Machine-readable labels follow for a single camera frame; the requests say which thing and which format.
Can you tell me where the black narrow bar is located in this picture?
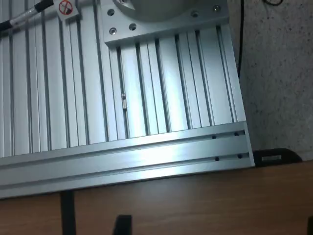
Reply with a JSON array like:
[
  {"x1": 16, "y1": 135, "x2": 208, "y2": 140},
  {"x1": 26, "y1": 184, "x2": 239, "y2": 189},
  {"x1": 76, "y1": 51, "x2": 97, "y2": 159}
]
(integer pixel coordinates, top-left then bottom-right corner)
[{"x1": 60, "y1": 190, "x2": 76, "y2": 235}]

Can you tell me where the aluminium slotted robot stand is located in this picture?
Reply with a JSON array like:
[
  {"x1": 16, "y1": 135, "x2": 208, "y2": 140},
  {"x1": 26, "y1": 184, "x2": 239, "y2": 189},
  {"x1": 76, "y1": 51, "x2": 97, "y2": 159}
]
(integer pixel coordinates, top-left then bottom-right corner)
[{"x1": 0, "y1": 0, "x2": 256, "y2": 199}]

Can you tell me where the white warning tag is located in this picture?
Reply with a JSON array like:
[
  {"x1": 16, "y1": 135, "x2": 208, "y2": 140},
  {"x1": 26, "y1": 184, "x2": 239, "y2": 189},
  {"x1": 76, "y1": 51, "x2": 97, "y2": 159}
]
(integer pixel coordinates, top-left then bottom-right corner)
[{"x1": 57, "y1": 0, "x2": 81, "y2": 24}]

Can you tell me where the long black floor cable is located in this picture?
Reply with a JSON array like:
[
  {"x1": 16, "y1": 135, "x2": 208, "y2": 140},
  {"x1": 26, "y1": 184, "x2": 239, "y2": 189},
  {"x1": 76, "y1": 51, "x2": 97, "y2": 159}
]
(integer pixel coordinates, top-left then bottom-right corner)
[{"x1": 236, "y1": 0, "x2": 246, "y2": 74}]

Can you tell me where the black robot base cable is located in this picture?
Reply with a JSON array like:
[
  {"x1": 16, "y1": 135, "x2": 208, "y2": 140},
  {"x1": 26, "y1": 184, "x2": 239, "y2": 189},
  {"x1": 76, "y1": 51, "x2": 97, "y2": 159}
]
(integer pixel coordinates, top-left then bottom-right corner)
[{"x1": 0, "y1": 0, "x2": 101, "y2": 31}]

